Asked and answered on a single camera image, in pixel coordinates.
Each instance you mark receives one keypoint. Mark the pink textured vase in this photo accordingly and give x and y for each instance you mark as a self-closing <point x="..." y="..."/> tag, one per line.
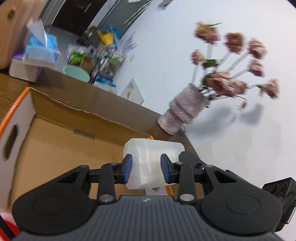
<point x="182" y="109"/>

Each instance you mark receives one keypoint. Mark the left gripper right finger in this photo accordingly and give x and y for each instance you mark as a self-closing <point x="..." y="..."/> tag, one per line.
<point x="186" y="172"/>

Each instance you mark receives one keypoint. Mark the red cardboard box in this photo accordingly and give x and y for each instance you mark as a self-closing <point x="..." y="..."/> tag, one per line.
<point x="42" y="138"/>

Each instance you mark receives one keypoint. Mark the white purple tissue box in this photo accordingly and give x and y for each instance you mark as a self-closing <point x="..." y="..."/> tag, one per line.
<point x="19" y="69"/>

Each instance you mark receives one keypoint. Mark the wire storage rack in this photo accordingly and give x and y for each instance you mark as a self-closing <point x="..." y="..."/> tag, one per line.
<point x="99" y="65"/>

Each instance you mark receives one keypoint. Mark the wall picture frame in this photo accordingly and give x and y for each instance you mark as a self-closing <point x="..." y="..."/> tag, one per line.
<point x="164" y="4"/>

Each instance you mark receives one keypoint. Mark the grey refrigerator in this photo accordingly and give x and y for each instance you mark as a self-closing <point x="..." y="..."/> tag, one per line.
<point x="114" y="16"/>

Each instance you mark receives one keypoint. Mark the pink ribbed suitcase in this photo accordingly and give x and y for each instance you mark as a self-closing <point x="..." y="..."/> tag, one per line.
<point x="14" y="17"/>

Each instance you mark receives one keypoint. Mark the dried pink roses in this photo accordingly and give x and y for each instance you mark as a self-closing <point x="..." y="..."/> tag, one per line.
<point x="215" y="79"/>

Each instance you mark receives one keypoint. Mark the blue tissue pack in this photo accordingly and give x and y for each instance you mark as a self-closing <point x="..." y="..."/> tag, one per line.
<point x="41" y="49"/>

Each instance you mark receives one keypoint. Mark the translucent plastic box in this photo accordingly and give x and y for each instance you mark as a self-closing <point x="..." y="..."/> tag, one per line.
<point x="146" y="161"/>

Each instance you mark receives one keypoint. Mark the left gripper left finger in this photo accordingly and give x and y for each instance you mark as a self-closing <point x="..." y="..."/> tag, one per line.
<point x="108" y="176"/>

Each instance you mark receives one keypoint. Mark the dark entrance door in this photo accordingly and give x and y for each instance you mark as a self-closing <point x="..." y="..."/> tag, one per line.
<point x="75" y="16"/>

